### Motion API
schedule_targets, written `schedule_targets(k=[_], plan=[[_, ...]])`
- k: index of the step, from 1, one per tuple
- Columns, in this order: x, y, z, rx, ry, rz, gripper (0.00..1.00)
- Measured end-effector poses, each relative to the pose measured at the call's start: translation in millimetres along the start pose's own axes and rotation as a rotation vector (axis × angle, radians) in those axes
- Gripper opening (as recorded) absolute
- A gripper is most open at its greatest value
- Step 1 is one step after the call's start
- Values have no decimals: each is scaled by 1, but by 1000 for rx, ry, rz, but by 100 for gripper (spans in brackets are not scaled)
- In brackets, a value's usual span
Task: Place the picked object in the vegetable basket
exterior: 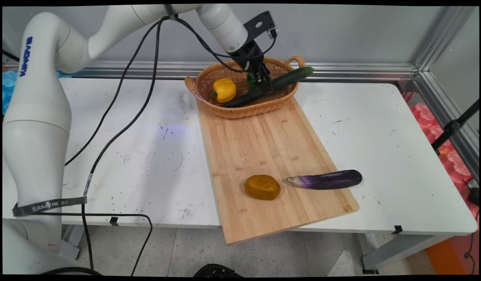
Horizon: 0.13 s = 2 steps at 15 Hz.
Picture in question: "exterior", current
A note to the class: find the small black table clip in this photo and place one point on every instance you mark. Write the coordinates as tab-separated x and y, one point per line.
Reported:
397	229
114	221

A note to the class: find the pink plastic packaging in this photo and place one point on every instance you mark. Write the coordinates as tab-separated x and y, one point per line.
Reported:
455	164

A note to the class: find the black round floor object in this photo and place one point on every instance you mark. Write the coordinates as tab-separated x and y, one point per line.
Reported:
217	270

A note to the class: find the blue plastic bag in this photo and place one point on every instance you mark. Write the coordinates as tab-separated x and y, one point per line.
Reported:
6	88

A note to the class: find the black power adapter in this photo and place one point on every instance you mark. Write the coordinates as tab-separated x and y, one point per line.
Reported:
473	193

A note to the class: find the purple eggplant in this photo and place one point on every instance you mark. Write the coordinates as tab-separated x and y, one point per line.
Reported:
330	180

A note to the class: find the aluminium frame rail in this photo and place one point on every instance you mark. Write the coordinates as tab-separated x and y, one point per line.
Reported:
361	71
443	105

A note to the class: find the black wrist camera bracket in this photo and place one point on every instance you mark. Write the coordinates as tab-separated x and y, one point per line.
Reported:
260	25

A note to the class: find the yellow bell pepper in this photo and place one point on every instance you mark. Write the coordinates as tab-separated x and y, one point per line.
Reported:
224	89

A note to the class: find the wooden cutting board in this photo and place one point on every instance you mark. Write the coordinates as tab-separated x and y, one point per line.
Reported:
263	148

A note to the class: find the aluminium frame post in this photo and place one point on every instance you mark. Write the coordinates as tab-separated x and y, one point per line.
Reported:
443	39

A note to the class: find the grey table leg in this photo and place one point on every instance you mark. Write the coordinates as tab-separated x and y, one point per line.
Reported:
396	249
70	240

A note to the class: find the woven wicker basket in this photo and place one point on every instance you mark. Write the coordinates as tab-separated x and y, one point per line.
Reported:
248	111

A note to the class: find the green bell pepper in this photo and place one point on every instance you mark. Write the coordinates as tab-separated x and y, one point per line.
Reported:
251	80

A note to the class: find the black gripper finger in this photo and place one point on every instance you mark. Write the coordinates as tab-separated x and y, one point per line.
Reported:
259	72
267	82

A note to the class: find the black tripod stand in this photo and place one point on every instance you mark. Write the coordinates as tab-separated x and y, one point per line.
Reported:
453	127

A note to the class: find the brown potato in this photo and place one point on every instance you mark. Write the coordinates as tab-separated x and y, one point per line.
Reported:
262	188

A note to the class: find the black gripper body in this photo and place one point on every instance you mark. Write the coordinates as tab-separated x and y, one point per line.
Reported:
248	54

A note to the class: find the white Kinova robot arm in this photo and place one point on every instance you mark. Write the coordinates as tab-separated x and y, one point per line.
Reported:
37	117

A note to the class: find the long dark green cucumber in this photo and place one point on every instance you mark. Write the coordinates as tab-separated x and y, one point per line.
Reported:
291	76

